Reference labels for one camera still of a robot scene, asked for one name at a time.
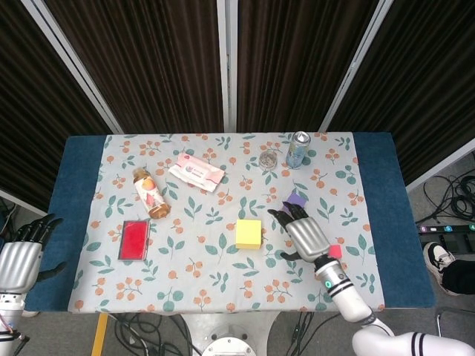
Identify black floor cable bundle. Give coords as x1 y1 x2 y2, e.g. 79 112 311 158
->
422 173 475 224

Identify dark pleated divider panel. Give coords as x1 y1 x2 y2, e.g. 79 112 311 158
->
0 0 124 220
318 0 475 193
22 0 233 135
217 0 394 134

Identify medium purple foam cube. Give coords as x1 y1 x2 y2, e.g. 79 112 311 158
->
282 192 309 214

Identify black trouser leg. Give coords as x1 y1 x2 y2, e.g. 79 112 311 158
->
441 259 475 297

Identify peach tea plastic bottle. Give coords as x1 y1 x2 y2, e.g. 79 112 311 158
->
132 166 172 220

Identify blue table cover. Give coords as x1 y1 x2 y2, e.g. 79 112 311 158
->
24 131 437 314

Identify black and white sneaker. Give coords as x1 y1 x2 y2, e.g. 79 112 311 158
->
422 241 457 287

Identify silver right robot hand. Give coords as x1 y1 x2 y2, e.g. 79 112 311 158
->
267 202 332 263

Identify floral leaf print tablecloth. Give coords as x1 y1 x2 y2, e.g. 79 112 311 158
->
67 132 387 314

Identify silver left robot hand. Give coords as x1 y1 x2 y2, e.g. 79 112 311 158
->
0 214 68 294

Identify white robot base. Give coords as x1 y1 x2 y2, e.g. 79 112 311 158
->
202 325 258 356

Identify red ink pad case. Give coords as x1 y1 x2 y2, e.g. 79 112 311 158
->
117 220 151 262

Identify large yellow foam cube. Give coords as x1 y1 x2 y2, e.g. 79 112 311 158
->
235 219 265 250

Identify pink wet wipes pack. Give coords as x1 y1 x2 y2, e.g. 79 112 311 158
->
167 152 228 194

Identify yellow floor tape strip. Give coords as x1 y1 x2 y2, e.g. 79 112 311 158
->
91 313 109 356

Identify small clear glass jar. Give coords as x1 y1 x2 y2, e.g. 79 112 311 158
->
258 150 279 172

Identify black cables under table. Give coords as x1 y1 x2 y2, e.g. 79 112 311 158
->
109 312 203 356

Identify light blue drink can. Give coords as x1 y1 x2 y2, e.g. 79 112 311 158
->
285 131 312 171

